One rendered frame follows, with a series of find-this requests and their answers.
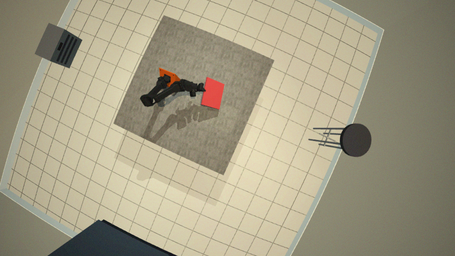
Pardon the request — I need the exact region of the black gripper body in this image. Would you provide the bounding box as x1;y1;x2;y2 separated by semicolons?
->
190;82;204;91

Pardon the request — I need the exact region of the red lid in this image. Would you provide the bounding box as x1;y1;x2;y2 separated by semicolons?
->
201;77;225;110

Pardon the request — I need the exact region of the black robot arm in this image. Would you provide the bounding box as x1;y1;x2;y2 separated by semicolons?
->
140;74;197;107

